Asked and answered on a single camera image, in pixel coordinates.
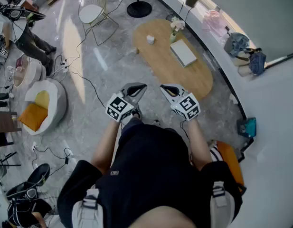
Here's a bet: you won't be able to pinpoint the person's right forearm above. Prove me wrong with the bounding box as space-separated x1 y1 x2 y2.
187 117 214 171

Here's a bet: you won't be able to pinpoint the white book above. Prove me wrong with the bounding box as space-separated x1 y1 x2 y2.
170 38 198 69

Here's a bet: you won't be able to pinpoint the round white side table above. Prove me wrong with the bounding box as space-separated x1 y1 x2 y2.
12 56 46 88

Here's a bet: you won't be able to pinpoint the beige tote bag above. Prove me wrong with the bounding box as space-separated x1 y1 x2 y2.
231 51 253 77

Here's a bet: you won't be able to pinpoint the pink cloth bundle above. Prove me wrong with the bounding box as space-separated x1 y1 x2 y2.
202 9 229 37

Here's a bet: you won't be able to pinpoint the blue denim clothes pile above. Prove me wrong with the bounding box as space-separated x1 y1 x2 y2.
223 32 251 58

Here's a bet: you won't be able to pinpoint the orange stool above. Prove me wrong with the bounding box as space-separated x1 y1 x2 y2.
209 140 247 195

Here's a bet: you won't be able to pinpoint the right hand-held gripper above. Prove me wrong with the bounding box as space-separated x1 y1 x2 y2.
160 83 201 122

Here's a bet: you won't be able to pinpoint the teal and black case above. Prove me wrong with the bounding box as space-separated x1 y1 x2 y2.
236 117 257 138

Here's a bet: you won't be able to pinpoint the white egg-shaped seat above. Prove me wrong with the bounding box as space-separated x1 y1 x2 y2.
24 78 67 136

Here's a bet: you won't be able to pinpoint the person's black-clothed body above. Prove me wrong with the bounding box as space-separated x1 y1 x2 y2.
57 117 244 228

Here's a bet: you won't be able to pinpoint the dark wooden side table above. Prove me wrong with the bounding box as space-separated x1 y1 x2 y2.
0 111 22 148

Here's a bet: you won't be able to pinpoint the white power strip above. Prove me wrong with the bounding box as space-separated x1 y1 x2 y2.
61 59 70 74

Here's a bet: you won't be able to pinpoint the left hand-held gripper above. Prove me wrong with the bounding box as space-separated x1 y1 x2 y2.
105 82 148 123

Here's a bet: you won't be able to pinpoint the dark blue bag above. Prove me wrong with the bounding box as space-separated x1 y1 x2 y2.
248 47 267 76

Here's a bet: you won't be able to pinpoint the pink flowers in green vase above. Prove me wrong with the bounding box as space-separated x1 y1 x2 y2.
169 16 186 44

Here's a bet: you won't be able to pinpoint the oval wooden coffee table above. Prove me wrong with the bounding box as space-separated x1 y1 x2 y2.
132 19 214 102

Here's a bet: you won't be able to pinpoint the orange cushion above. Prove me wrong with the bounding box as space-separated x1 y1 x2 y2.
17 102 49 133

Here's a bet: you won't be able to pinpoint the white shoulder strap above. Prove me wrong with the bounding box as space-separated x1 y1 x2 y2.
72 187 104 228
208 180 236 228

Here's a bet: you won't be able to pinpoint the person's left forearm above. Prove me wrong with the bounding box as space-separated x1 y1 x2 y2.
90 119 121 176

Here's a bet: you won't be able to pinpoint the black round lamp base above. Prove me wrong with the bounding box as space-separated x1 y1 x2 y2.
126 0 153 19

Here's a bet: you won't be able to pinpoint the wire chair with white seat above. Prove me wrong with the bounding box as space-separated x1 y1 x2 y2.
78 0 120 46

